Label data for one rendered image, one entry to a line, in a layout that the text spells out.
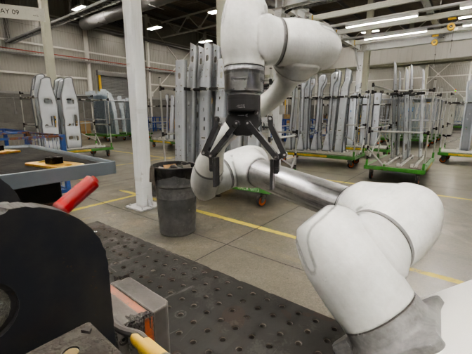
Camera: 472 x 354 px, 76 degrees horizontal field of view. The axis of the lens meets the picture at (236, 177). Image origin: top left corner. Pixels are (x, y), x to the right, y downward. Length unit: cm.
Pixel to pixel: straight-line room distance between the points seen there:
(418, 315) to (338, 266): 15
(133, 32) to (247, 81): 348
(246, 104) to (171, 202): 243
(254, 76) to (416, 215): 45
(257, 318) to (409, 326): 40
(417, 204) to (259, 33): 49
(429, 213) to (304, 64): 42
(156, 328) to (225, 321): 60
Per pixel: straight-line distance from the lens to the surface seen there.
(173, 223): 312
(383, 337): 63
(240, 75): 67
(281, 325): 87
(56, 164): 48
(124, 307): 28
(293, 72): 76
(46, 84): 916
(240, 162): 109
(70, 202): 40
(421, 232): 73
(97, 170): 46
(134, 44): 407
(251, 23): 69
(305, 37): 74
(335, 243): 60
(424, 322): 65
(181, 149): 489
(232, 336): 83
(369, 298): 61
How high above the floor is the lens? 123
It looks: 12 degrees down
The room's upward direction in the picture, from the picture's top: straight up
